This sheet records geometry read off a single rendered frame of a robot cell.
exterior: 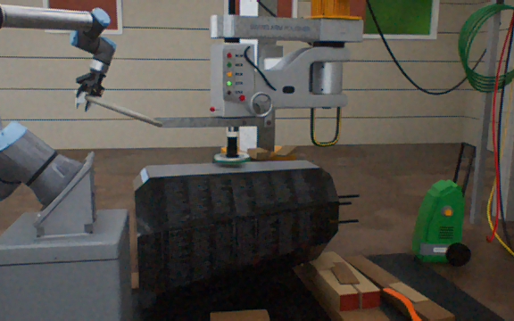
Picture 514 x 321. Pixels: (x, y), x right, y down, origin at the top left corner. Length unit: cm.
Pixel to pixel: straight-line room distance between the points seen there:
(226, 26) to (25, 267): 172
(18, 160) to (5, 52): 741
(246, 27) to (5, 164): 161
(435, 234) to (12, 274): 293
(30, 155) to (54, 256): 34
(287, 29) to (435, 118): 720
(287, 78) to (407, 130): 689
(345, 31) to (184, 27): 581
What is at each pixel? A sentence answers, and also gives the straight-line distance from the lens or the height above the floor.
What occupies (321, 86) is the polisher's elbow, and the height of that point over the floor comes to 129.
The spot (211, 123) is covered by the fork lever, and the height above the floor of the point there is 109.
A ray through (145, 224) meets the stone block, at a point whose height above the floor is 61.
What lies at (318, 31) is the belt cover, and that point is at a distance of 319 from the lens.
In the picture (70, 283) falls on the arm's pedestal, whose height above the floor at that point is 72.
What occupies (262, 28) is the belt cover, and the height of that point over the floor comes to 162.
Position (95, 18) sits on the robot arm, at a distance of 253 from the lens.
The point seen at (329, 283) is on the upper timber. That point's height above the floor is 21.
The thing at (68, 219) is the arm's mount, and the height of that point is 91.
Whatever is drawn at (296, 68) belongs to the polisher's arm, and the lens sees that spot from 312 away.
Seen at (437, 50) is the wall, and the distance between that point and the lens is 1000.
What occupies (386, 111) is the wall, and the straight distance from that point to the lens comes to 964.
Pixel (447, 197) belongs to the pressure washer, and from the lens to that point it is 389.
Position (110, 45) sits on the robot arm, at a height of 151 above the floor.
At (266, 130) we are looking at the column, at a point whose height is 94.
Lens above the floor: 142
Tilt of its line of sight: 11 degrees down
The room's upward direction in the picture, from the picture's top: straight up
